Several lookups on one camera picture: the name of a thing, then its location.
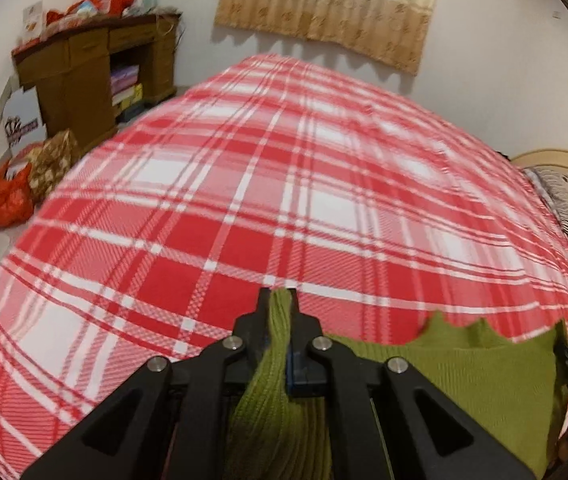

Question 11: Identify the beige floral window curtain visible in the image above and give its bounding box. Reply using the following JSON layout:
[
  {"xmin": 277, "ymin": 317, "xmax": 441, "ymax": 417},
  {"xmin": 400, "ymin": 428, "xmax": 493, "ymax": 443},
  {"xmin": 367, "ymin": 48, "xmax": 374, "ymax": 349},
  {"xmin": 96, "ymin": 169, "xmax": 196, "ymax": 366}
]
[{"xmin": 214, "ymin": 0, "xmax": 449, "ymax": 77}]

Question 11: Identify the green orange striped knit sweater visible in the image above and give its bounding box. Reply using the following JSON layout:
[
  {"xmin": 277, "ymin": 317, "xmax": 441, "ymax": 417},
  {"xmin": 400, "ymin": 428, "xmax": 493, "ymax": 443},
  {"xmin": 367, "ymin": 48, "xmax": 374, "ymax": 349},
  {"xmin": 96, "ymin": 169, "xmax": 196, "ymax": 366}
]
[{"xmin": 226, "ymin": 290, "xmax": 568, "ymax": 480}]

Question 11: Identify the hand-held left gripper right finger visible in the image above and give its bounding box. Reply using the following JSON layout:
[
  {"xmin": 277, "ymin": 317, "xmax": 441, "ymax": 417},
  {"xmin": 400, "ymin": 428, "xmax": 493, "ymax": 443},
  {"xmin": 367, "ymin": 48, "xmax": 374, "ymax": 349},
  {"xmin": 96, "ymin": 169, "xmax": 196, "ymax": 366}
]
[{"xmin": 284, "ymin": 290, "xmax": 537, "ymax": 480}]

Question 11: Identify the striped floral pillow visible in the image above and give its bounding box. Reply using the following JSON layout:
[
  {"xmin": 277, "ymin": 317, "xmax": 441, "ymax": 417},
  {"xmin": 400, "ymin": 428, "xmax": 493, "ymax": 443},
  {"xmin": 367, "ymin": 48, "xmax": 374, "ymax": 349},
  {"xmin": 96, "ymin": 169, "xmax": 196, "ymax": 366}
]
[{"xmin": 524, "ymin": 167, "xmax": 568, "ymax": 256}]

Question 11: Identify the stack of boxes in desk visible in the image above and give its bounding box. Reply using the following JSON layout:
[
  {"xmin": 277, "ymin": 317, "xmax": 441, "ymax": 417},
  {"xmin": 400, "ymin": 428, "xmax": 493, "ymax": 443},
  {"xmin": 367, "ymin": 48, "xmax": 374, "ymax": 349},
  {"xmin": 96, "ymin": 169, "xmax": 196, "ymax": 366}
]
[{"xmin": 110, "ymin": 64, "xmax": 145, "ymax": 111}]

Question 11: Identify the red plaid bedspread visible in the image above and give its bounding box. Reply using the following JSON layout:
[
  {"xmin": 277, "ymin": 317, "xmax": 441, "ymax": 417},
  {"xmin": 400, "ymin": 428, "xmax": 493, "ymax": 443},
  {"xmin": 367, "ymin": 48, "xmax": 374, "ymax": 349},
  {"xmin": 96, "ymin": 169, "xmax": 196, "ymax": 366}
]
[{"xmin": 0, "ymin": 52, "xmax": 568, "ymax": 480}]

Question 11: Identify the white paper bag crown print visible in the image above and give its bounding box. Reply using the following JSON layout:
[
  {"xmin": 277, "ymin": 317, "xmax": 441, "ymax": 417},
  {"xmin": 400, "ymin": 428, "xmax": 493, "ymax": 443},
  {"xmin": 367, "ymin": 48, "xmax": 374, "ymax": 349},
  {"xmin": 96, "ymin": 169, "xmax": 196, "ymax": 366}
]
[{"xmin": 3, "ymin": 87, "xmax": 47, "ymax": 148}]

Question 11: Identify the cream wooden headboard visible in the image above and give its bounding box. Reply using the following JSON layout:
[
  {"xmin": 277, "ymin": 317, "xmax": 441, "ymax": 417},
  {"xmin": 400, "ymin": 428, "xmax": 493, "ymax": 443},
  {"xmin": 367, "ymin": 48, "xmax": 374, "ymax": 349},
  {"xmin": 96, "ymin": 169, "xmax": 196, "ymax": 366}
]
[{"xmin": 511, "ymin": 149, "xmax": 568, "ymax": 261}]

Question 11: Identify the brown floral bag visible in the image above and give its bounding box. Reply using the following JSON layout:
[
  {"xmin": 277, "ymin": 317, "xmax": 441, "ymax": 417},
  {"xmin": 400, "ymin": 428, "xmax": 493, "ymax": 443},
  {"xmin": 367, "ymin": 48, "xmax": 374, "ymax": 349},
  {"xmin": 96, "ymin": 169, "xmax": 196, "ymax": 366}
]
[{"xmin": 26, "ymin": 130, "xmax": 81, "ymax": 201}]

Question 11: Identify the red plastic bag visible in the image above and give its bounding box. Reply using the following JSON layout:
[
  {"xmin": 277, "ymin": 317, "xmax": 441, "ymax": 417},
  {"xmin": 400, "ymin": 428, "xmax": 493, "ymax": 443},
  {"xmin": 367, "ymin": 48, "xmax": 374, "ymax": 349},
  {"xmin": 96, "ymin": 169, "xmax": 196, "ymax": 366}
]
[{"xmin": 0, "ymin": 160, "xmax": 35, "ymax": 226}]

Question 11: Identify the brown wooden desk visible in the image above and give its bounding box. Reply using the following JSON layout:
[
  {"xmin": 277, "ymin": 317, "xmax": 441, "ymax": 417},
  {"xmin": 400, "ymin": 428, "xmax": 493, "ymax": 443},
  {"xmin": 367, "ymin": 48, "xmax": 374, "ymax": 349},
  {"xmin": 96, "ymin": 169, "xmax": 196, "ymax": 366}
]
[{"xmin": 11, "ymin": 12, "xmax": 182, "ymax": 141}]

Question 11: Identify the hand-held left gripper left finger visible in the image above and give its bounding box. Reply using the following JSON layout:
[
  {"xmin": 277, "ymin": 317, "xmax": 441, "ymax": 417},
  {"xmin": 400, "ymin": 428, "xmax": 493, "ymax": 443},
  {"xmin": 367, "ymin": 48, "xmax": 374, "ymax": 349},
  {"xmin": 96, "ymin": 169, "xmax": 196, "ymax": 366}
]
[{"xmin": 21, "ymin": 287, "xmax": 272, "ymax": 480}]

